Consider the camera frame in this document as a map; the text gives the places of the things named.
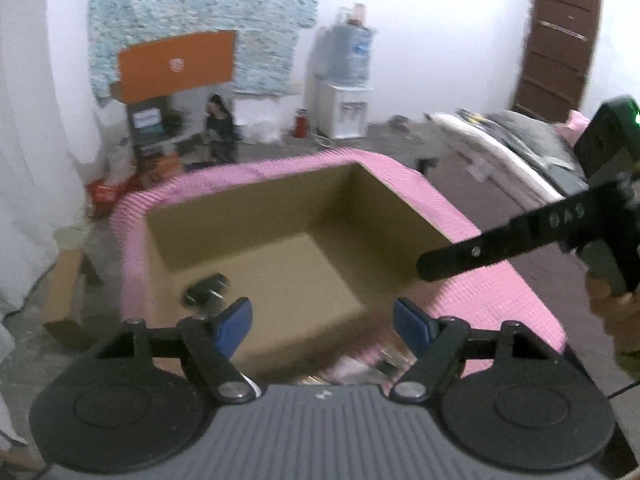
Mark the pile of mattresses and bedding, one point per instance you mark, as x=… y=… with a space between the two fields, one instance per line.
x=480 y=145

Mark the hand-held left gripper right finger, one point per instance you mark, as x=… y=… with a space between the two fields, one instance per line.
x=412 y=320

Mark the white sack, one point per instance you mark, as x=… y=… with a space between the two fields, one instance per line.
x=119 y=160

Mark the white water dispenser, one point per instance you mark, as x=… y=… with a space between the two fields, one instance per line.
x=342 y=110

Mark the blue water bottle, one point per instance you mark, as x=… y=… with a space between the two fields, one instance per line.
x=350 y=52

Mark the brown wooden door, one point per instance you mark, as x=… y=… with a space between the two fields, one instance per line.
x=557 y=45

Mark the printed appliance box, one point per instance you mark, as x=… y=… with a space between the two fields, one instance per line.
x=150 y=130

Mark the flat brown cardboard sheet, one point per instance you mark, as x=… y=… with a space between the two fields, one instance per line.
x=62 y=295

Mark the red packet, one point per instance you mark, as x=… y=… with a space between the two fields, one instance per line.
x=107 y=191

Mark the grey blanket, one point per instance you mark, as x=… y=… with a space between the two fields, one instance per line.
x=530 y=135

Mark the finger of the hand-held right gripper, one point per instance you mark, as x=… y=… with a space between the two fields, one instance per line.
x=500 y=247

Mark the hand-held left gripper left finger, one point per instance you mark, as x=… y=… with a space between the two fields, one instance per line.
x=235 y=322

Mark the person's right hand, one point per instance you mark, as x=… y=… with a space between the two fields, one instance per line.
x=617 y=320

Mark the red bottle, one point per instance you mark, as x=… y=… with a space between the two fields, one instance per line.
x=301 y=125

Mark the small black object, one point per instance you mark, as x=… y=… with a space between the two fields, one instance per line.
x=206 y=290

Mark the white curtain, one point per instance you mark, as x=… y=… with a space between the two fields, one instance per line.
x=30 y=160

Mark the white plastic bag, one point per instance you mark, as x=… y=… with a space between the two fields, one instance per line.
x=260 y=132

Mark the pink checkered cloth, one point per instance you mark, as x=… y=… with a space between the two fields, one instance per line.
x=480 y=300

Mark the orange cardboard flap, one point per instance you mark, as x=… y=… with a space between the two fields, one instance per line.
x=175 y=65

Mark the brown cardboard box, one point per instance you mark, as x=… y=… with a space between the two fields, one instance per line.
x=280 y=260

